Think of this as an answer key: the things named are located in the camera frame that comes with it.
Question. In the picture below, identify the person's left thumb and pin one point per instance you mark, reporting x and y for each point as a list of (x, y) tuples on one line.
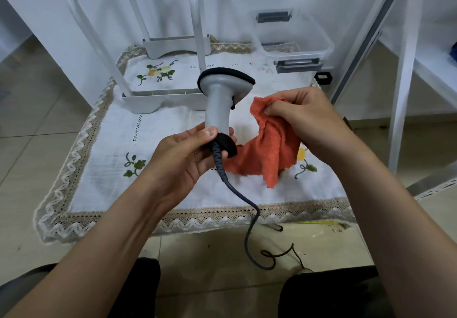
[(194, 137)]

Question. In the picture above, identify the person's leg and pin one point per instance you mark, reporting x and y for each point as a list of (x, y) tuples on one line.
[(328, 296), (142, 289)]

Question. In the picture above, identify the person's right leg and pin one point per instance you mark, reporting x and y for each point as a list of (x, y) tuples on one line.
[(328, 296)]

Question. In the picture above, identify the white embroidered lace tablecloth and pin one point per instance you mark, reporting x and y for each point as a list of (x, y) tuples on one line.
[(107, 143)]

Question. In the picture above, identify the clear plastic storage box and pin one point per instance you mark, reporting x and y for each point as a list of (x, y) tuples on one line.
[(303, 39)]

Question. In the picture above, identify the clear rack with grey bases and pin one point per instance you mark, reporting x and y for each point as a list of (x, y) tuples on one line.
[(162, 101)]

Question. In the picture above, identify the person's right forearm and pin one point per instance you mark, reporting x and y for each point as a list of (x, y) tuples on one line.
[(396, 228)]

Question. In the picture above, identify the person's left forearm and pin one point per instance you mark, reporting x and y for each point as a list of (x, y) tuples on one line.
[(92, 250)]

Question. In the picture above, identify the person's left leg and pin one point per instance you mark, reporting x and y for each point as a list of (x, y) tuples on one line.
[(142, 289)]

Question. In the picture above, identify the orange cleaning cloth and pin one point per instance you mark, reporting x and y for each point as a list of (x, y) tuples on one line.
[(273, 150)]

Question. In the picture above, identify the person's right hand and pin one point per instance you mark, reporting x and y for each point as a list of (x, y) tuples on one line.
[(314, 121)]

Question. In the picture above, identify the person's left hand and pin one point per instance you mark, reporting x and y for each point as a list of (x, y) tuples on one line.
[(171, 171)]

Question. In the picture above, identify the grey handheld barcode scanner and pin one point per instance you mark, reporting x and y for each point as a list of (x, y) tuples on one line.
[(218, 103)]

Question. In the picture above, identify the person's right thumb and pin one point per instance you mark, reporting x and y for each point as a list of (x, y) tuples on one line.
[(280, 108)]

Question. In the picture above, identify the white shelf unit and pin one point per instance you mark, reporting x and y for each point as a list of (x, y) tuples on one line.
[(403, 78)]

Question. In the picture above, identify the blue object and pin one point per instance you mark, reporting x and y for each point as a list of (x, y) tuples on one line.
[(454, 51)]

